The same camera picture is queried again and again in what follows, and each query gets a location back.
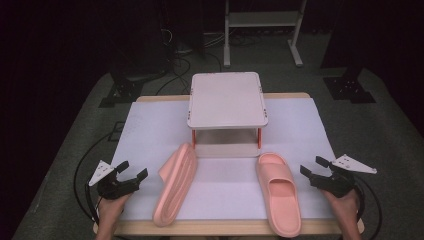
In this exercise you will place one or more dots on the white shoe rack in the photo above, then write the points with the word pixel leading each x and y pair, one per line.
pixel 226 100

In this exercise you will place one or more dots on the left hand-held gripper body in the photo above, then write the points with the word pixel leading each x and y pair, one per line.
pixel 111 190

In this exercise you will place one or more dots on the white metal stand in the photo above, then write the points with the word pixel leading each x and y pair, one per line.
pixel 263 18

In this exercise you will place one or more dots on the white table mat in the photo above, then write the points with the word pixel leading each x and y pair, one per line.
pixel 226 186

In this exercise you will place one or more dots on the person's left hand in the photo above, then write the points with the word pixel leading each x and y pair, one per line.
pixel 110 211

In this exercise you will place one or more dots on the person's right hand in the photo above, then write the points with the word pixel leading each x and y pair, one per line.
pixel 345 208

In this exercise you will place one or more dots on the pink slipper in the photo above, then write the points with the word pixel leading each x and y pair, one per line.
pixel 175 186
pixel 280 196

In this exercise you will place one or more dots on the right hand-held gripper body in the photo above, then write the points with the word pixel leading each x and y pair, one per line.
pixel 336 185

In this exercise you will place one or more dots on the wooden table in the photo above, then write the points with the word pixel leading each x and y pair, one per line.
pixel 216 227

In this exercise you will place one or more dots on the black stand base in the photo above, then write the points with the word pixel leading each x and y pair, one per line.
pixel 125 90
pixel 350 90

